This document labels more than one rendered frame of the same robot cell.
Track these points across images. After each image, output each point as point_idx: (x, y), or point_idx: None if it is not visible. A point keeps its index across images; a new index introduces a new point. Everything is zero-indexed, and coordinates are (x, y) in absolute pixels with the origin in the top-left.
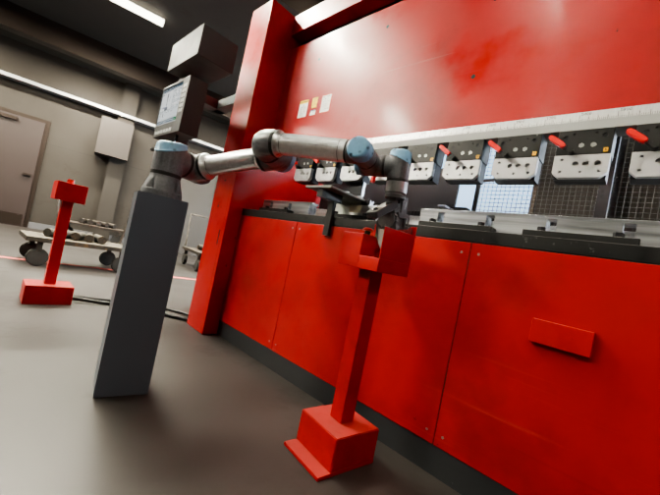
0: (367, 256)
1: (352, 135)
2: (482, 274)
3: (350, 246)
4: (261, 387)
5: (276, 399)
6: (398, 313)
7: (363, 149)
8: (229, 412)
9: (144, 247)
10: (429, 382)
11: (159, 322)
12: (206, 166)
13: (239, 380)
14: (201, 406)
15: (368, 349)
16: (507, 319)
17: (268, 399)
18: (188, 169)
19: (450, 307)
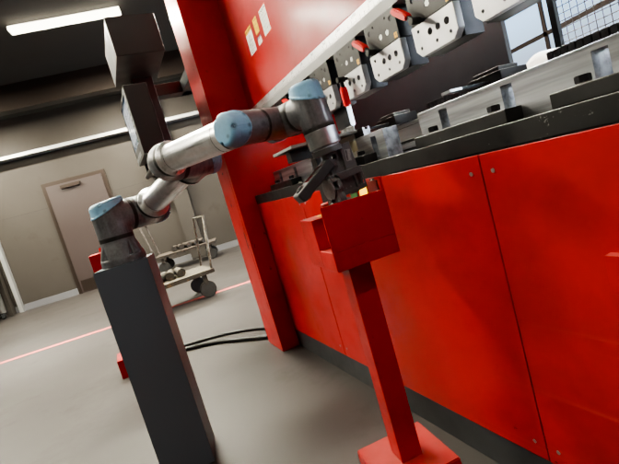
0: (325, 253)
1: (304, 48)
2: (510, 200)
3: (309, 240)
4: (339, 411)
5: (355, 424)
6: (438, 286)
7: (229, 131)
8: (296, 462)
9: (130, 324)
10: (511, 376)
11: (187, 389)
12: (148, 205)
13: (314, 409)
14: (266, 461)
15: (428, 340)
16: (572, 263)
17: (344, 428)
18: (133, 219)
19: (492, 263)
